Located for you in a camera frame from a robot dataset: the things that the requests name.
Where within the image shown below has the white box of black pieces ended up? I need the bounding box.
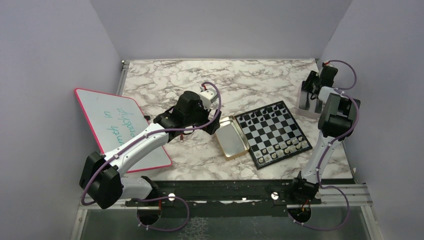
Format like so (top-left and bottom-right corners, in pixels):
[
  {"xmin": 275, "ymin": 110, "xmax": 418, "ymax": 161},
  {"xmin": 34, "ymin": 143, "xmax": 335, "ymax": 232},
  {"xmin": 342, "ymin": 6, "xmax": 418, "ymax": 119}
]
[{"xmin": 295, "ymin": 81, "xmax": 323, "ymax": 119}]

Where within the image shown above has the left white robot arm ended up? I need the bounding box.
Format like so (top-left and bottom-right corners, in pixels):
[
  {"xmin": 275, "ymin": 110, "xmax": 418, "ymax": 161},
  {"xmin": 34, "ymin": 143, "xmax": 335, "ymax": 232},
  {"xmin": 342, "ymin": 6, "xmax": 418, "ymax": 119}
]
[{"xmin": 79, "ymin": 88, "xmax": 222, "ymax": 209}]

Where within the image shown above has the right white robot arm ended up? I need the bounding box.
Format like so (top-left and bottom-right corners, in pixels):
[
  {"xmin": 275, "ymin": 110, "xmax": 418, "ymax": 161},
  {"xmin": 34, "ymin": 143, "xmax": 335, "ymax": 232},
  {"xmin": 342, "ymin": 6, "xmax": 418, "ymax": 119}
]
[{"xmin": 288, "ymin": 61, "xmax": 361, "ymax": 204}]

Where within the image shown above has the gold metal tin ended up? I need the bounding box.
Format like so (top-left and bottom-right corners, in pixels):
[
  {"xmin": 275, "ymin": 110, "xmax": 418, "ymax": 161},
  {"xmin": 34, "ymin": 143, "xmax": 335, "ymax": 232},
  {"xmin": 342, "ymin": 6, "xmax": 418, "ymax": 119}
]
[{"xmin": 215, "ymin": 115, "xmax": 250, "ymax": 161}]

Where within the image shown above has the black white chessboard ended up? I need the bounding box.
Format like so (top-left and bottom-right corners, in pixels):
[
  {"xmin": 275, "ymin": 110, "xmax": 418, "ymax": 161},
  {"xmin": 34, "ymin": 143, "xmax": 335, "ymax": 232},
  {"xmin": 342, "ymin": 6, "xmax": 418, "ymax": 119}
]
[{"xmin": 235, "ymin": 100, "xmax": 313, "ymax": 170}]

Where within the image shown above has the red framed whiteboard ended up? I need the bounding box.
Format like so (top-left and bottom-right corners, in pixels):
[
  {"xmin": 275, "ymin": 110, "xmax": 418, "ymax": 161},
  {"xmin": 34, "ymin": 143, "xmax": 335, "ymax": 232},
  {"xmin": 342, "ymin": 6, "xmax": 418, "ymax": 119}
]
[{"xmin": 74, "ymin": 88, "xmax": 173, "ymax": 174}]

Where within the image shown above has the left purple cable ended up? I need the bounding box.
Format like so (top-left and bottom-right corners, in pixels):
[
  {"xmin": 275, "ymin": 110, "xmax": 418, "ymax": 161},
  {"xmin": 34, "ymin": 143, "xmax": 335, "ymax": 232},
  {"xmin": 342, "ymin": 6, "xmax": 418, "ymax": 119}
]
[{"xmin": 80, "ymin": 81, "xmax": 223, "ymax": 233}]

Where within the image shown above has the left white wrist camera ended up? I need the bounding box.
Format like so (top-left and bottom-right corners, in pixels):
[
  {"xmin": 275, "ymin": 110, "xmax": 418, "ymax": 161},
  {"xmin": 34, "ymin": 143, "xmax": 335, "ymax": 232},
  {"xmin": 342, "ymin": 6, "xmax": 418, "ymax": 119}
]
[{"xmin": 198, "ymin": 88, "xmax": 218, "ymax": 111}]

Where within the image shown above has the black table front rail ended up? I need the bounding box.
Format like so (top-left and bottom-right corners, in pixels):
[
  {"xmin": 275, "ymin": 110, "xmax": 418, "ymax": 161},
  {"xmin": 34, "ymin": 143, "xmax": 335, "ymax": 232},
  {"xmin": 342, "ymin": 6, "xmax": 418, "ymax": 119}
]
[{"xmin": 92, "ymin": 178, "xmax": 355, "ymax": 220}]

